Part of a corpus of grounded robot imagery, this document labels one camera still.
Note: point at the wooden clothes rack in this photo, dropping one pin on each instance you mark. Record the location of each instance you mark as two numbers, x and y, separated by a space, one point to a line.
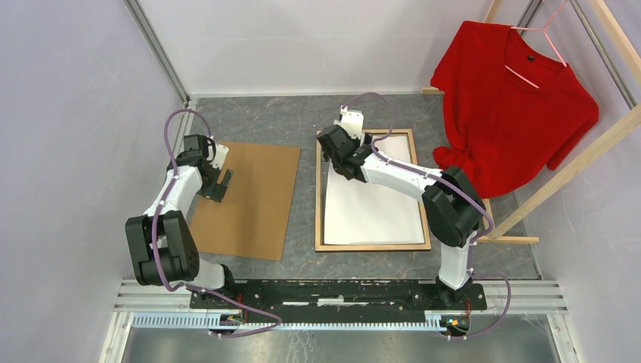
611 137

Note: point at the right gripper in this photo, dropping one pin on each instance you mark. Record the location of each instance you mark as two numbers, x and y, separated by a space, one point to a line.
356 141

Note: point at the brown frame backing board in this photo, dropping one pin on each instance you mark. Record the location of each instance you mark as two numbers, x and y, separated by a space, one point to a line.
252 219

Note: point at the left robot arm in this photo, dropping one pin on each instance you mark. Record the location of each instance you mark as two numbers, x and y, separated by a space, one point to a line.
161 246

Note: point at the glossy photo print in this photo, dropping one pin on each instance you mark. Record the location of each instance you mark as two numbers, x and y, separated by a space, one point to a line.
373 195

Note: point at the aluminium rail frame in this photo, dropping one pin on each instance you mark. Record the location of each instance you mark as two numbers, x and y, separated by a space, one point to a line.
522 298

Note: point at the pink clothes hanger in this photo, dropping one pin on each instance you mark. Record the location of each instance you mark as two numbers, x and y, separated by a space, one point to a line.
543 45

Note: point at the red t-shirt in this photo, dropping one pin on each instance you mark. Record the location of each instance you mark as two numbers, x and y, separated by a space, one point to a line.
509 112

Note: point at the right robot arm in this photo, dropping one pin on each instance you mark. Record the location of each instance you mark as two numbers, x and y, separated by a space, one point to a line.
453 207

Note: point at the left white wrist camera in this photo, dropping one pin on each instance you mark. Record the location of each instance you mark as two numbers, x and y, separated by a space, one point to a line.
220 154

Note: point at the black wooden picture frame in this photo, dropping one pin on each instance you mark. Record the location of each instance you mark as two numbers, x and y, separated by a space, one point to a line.
370 190

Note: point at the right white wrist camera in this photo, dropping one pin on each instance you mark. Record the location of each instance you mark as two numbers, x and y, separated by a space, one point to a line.
351 121

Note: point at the white slotted cable duct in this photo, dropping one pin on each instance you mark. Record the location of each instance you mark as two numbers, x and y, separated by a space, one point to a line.
215 321

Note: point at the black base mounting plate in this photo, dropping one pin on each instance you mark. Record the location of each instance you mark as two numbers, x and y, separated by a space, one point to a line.
338 301

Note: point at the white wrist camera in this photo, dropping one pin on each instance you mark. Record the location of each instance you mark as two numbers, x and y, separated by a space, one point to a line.
351 121
220 154

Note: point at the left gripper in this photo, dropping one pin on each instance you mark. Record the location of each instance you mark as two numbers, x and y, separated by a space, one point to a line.
217 190

